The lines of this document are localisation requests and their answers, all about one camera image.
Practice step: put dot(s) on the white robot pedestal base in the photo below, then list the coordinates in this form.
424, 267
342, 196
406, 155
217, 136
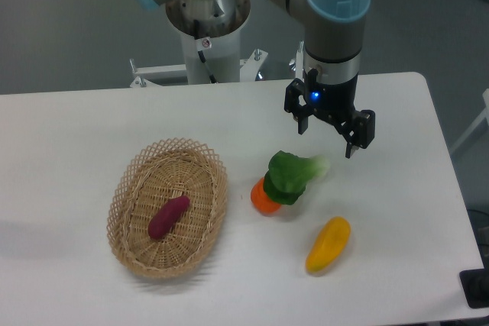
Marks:
210, 37

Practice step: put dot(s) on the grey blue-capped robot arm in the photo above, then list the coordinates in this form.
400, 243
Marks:
327, 62

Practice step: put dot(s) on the green bok choy toy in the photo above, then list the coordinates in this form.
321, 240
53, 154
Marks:
288, 175

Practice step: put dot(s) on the white frame at right edge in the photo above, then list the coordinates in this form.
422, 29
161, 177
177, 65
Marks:
472, 132

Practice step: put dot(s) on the orange carrot toy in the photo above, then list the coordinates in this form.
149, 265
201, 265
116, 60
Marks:
261, 201

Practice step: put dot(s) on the yellow mango toy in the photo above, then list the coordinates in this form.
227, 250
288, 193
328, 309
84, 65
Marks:
329, 244

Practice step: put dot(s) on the purple sweet potato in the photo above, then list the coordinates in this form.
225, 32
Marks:
167, 217

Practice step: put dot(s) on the black box at table edge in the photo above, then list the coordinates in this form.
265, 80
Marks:
475, 287

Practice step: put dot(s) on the woven wicker oval basket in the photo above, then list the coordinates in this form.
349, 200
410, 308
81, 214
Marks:
160, 172

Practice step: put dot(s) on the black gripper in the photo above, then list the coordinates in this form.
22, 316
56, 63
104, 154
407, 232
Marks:
330, 103

